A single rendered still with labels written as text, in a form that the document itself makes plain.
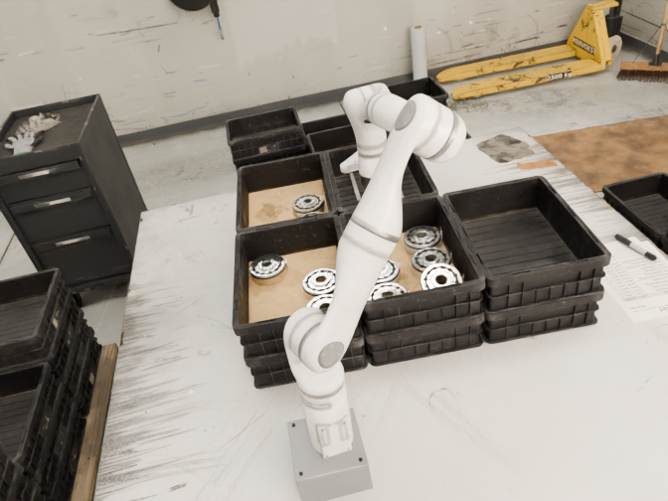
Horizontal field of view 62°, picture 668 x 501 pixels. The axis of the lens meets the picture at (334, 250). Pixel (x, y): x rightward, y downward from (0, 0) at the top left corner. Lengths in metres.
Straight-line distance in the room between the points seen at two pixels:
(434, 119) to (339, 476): 0.72
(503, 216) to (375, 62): 3.22
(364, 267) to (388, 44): 3.91
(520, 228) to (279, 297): 0.71
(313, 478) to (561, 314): 0.74
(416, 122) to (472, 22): 4.06
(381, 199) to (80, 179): 2.00
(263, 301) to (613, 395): 0.87
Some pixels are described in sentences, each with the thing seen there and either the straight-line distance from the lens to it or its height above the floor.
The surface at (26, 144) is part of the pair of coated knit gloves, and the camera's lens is 2.87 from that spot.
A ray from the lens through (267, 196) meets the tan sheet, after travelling 1.95.
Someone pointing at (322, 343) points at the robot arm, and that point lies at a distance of 0.97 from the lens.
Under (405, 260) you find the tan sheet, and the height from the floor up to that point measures 0.83.
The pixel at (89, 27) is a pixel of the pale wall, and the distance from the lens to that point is 4.62.
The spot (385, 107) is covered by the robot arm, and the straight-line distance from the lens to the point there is 1.11.
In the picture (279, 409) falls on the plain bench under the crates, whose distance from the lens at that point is 1.42.
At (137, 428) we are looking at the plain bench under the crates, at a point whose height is 0.70.
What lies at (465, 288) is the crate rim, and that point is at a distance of 1.32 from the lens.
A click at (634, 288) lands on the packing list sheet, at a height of 0.70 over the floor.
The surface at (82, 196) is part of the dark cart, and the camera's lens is 2.78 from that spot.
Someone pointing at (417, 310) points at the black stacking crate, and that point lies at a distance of 1.35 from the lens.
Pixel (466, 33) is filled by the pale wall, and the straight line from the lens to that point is 4.98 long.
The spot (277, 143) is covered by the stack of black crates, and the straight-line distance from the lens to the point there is 3.01.
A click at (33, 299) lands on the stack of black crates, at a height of 0.49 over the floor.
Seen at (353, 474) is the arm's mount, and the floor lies 0.77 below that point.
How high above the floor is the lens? 1.81
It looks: 37 degrees down
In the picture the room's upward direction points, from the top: 10 degrees counter-clockwise
